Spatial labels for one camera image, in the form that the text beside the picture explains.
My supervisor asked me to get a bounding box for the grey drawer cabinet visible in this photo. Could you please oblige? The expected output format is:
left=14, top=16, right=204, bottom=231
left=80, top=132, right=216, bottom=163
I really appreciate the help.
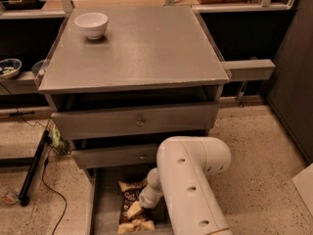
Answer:
left=37, top=5, right=230, bottom=181

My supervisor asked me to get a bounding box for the green wire basket item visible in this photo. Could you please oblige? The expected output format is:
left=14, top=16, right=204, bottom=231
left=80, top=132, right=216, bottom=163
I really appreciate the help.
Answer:
left=46, top=119, right=70, bottom=156

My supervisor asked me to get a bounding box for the white floor board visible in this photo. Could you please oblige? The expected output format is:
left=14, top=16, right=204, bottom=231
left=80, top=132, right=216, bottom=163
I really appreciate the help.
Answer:
left=291, top=163, right=313, bottom=216

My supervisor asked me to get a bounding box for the black floor cable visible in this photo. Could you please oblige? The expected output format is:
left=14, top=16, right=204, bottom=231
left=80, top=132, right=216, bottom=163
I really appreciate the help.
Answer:
left=0, top=81, right=68, bottom=235

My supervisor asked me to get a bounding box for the black tripod leg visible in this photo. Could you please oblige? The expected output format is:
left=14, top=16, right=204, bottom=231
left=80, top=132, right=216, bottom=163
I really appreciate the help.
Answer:
left=19, top=130, right=49, bottom=207

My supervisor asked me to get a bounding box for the blue patterned bowl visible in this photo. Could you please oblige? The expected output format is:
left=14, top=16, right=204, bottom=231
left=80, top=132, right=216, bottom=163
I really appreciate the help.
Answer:
left=0, top=59, right=22, bottom=79

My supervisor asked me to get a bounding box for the white ceramic bowl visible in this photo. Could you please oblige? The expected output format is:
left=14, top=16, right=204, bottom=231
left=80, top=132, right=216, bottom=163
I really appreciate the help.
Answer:
left=74, top=13, right=109, bottom=39

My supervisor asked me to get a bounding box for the brown sea salt chip bag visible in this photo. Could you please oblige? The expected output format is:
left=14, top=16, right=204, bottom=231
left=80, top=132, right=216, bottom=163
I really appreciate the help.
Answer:
left=117, top=179, right=156, bottom=234

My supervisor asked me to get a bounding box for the grey middle drawer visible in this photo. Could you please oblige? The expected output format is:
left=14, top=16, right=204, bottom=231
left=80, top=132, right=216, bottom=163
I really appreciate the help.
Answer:
left=71, top=144, right=158, bottom=169

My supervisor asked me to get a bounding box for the grey drawer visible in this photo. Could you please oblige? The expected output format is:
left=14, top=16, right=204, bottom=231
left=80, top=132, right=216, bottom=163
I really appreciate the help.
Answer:
left=85, top=164, right=173, bottom=235
left=71, top=144, right=158, bottom=169
left=52, top=103, right=219, bottom=140

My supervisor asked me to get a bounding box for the crumpled plastic wrapper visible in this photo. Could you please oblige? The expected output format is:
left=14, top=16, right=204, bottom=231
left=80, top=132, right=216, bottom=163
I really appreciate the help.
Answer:
left=0, top=185, right=19, bottom=205

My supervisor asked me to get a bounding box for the grey left shelf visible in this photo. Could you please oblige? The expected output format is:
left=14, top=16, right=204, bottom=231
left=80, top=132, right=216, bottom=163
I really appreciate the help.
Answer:
left=0, top=71, right=38, bottom=96

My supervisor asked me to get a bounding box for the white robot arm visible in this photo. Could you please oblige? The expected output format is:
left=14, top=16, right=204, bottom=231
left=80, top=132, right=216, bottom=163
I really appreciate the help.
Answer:
left=127, top=136, right=233, bottom=235

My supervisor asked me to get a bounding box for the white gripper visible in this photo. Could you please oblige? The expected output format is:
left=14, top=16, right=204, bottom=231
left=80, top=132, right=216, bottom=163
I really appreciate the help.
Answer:
left=126, top=186, right=163, bottom=219

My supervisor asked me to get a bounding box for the grey bottom drawer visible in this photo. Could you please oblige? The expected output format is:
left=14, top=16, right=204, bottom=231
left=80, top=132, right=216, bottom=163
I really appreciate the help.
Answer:
left=85, top=164, right=173, bottom=235

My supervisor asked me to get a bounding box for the grey top drawer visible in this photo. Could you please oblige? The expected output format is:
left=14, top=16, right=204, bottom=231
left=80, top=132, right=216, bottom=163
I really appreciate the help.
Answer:
left=52, top=103, right=219, bottom=140

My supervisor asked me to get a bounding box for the grey side beam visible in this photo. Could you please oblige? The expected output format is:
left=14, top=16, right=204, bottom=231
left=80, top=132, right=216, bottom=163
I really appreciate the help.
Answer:
left=222, top=59, right=275, bottom=81

